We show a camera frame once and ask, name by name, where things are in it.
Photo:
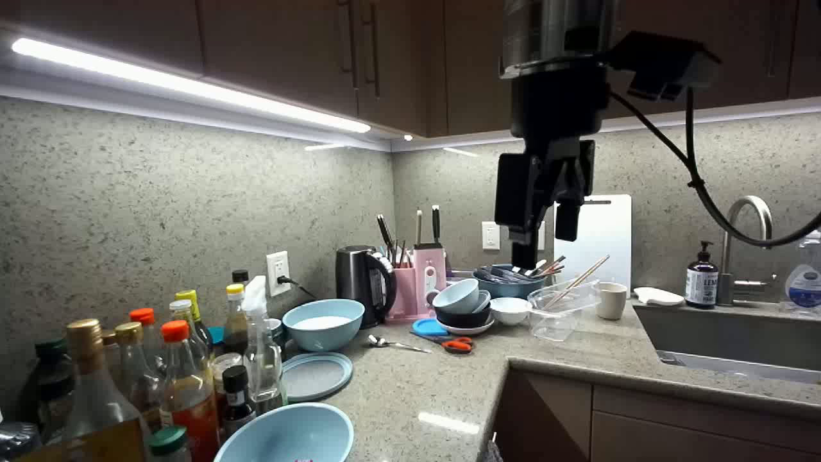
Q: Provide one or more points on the black cap bottle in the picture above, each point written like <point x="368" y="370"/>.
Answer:
<point x="240" y="275"/>

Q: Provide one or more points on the white under-cabinet light strip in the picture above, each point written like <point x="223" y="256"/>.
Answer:
<point x="188" y="86"/>

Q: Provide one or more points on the brown lower cabinets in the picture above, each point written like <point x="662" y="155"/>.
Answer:
<point x="683" y="428"/>

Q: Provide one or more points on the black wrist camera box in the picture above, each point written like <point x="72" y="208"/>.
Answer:
<point x="662" y="64"/>

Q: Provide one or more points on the yellow cap dark bottle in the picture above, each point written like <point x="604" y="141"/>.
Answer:
<point x="235" y="324"/>

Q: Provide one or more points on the small white bowl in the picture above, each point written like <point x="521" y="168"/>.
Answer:
<point x="511" y="311"/>

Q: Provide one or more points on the clear plastic container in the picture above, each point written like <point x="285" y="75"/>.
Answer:
<point x="560" y="318"/>

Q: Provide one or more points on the green cap bottle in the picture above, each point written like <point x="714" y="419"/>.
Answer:
<point x="171" y="440"/>

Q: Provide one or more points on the orange cap bottle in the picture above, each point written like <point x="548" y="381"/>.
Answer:
<point x="143" y="317"/>

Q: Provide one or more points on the black steel electric kettle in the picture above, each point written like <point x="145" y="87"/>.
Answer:
<point x="361" y="277"/>

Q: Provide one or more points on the steel kitchen faucet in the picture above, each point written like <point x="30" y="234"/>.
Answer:
<point x="746" y="208"/>

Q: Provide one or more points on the blue dish basin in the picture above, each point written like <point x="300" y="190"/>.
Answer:
<point x="504" y="282"/>

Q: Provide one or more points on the wooden chopstick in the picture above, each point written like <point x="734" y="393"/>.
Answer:
<point x="576" y="285"/>
<point x="590" y="270"/>

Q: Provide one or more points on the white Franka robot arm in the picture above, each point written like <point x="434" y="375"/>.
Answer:
<point x="556" y="34"/>

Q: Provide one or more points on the dark glass bottle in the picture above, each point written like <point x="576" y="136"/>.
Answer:
<point x="46" y="386"/>

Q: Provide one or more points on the large light blue bowl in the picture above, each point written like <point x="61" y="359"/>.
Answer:
<point x="324" y="330"/>

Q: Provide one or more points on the white plate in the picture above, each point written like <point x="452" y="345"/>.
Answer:
<point x="475" y="330"/>

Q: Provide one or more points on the white wall outlet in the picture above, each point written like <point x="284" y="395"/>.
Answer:
<point x="492" y="234"/>
<point x="279" y="268"/>

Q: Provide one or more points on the white cup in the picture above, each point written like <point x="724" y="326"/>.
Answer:
<point x="612" y="300"/>

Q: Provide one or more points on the large gold cap bottle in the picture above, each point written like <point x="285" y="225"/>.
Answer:
<point x="94" y="412"/>

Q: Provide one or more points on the red cap sauce bottle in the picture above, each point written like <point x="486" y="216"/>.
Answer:
<point x="188" y="401"/>

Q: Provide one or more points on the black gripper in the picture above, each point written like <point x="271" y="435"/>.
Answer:
<point x="560" y="107"/>

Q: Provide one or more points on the clear spray bottle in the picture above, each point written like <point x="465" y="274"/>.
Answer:
<point x="261" y="367"/>

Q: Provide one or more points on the white cloth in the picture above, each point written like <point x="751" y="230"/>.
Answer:
<point x="658" y="295"/>

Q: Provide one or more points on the pink knife block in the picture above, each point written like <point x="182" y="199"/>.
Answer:
<point x="429" y="277"/>

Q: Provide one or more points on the pink utensil holder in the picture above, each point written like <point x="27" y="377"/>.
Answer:
<point x="400" y="295"/>

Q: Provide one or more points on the dark hand soap bottle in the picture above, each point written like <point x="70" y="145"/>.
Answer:
<point x="701" y="282"/>

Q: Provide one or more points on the grey blue stacked bowl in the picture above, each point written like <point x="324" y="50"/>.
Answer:
<point x="454" y="295"/>

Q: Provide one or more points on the white cutting board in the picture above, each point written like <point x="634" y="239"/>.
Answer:
<point x="606" y="239"/>

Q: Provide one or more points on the metal spoon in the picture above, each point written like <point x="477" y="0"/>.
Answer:
<point x="388" y="343"/>

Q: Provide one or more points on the small dark sauce bottle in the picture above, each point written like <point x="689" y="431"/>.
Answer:
<point x="238" y="406"/>

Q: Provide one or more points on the clear dish soap bottle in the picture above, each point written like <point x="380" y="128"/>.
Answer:
<point x="805" y="285"/>

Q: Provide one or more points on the light blue plate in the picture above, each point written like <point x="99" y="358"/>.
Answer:
<point x="315" y="375"/>

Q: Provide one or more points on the small gold cap bottle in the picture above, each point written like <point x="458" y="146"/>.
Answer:
<point x="138" y="375"/>

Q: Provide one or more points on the brown upper wall cabinets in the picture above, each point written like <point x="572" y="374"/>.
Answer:
<point x="257" y="41"/>

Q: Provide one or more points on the dark stacked bowl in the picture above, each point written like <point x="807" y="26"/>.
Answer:
<point x="470" y="315"/>

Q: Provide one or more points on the white cap bottle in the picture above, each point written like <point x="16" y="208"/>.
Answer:
<point x="181" y="309"/>

